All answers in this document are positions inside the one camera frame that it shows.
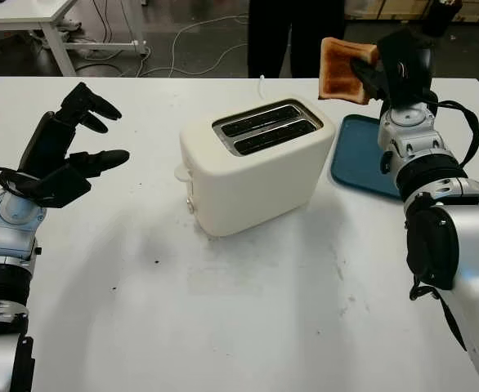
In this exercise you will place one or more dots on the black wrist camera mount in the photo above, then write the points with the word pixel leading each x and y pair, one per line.
pixel 407 73
pixel 59 188

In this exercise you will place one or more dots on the wooden shipping crate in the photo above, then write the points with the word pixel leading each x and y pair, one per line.
pixel 382 8
pixel 478 10

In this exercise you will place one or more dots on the black trash bin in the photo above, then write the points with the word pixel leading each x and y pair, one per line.
pixel 440 20

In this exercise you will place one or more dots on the blue plastic tray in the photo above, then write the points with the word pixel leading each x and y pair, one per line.
pixel 362 163

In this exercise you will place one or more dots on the cream two-slot toaster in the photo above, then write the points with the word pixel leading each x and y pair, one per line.
pixel 256 175

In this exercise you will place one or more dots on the person in black trousers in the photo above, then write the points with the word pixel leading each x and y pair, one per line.
pixel 292 36

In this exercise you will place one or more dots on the white office desk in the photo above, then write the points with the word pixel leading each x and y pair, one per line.
pixel 55 12

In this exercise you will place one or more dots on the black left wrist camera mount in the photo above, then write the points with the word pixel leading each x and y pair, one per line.
pixel 59 188

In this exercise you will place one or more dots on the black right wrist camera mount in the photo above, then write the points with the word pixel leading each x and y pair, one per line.
pixel 407 73

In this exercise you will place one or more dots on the white sneaker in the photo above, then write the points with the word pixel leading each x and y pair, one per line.
pixel 71 26

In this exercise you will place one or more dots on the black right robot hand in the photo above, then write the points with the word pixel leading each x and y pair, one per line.
pixel 370 75

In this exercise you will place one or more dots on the toast slice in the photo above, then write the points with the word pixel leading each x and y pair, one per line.
pixel 341 71

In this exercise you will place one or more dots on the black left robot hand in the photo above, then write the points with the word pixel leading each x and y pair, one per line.
pixel 47 143

